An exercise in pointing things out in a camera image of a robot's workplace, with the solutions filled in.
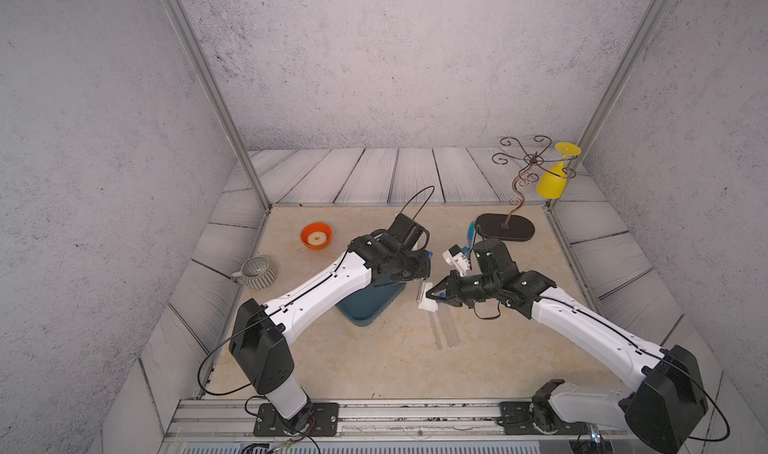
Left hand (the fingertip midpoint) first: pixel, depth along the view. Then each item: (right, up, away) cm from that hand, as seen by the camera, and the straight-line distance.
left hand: (436, 273), depth 76 cm
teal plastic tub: (-19, -12, +14) cm, 27 cm away
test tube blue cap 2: (+1, -8, -4) cm, 8 cm away
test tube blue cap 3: (+6, -18, +12) cm, 22 cm away
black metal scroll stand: (+31, +12, +35) cm, 49 cm away
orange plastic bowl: (-41, +12, +34) cm, 54 cm away
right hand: (-2, -5, -4) cm, 7 cm away
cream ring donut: (-37, +8, +29) cm, 48 cm away
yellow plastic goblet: (+41, +26, +23) cm, 53 cm away
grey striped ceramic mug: (-56, -4, +23) cm, 61 cm away
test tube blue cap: (-4, -3, -1) cm, 5 cm away
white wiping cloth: (-2, -7, -3) cm, 8 cm away
